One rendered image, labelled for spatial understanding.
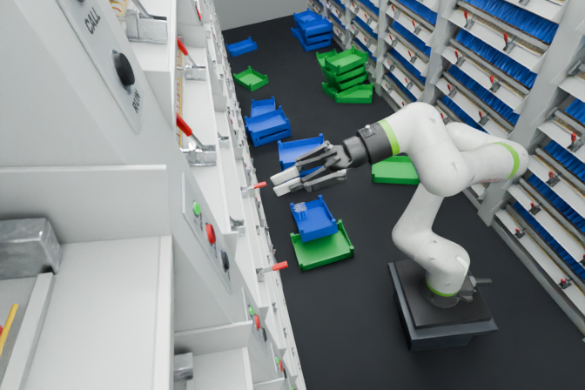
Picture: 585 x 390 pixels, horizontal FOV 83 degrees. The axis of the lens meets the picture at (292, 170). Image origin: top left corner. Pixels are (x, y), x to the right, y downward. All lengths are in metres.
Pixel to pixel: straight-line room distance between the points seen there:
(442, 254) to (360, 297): 0.62
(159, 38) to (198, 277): 0.27
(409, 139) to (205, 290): 0.64
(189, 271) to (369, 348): 1.51
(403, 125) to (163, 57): 0.57
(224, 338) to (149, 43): 0.31
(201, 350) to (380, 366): 1.40
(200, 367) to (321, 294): 1.47
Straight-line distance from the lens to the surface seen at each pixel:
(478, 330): 1.52
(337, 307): 1.77
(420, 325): 1.43
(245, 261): 0.62
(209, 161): 0.51
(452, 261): 1.29
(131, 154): 0.17
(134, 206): 0.18
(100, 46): 0.18
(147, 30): 0.42
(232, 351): 0.36
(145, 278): 0.19
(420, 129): 0.81
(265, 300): 0.79
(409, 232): 1.33
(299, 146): 2.25
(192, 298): 0.27
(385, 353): 1.71
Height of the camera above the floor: 1.64
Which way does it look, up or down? 45 degrees down
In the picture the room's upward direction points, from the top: 10 degrees counter-clockwise
